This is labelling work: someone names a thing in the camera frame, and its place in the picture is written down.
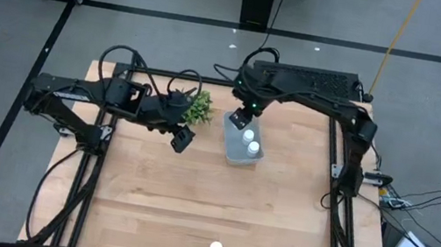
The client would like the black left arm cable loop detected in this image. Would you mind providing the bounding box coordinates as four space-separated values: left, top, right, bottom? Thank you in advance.
94 41 170 98

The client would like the black looped power cable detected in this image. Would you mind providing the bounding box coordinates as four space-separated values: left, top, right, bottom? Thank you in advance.
239 0 289 82

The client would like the small green artificial plant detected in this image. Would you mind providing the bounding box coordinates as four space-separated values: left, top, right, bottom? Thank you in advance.
179 86 217 129

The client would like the black vented equipment box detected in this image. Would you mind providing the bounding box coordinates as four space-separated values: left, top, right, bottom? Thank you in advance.
248 57 365 104

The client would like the yellow hanging cable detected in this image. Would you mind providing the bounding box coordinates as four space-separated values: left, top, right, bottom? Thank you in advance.
361 0 423 109

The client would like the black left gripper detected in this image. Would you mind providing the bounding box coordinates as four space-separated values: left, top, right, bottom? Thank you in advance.
139 81 203 156

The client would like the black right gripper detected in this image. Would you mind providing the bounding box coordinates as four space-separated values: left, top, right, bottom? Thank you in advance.
226 86 274 135

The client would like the grey plastic basket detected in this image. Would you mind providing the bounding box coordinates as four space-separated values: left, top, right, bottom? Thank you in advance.
217 110 271 170

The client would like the black aluminium table frame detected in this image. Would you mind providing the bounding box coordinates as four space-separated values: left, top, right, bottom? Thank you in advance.
23 39 416 247

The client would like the black left arm base cable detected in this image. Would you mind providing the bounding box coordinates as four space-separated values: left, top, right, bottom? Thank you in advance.
23 141 82 246

